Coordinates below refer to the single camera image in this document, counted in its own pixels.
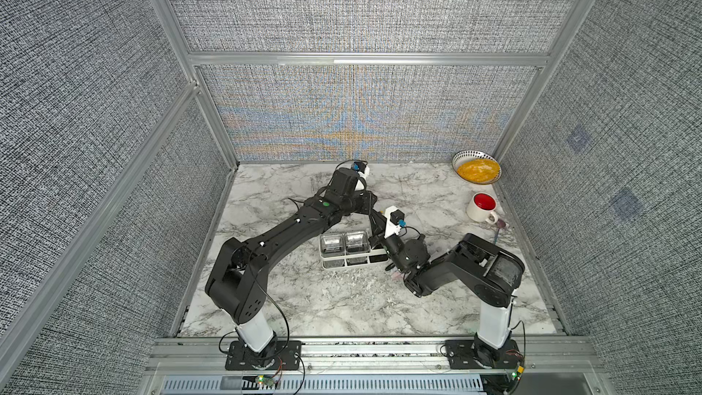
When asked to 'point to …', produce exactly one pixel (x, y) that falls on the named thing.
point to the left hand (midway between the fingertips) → (380, 195)
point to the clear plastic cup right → (356, 242)
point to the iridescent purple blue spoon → (500, 223)
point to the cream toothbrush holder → (377, 255)
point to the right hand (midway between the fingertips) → (371, 204)
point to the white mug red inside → (481, 208)
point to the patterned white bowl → (473, 154)
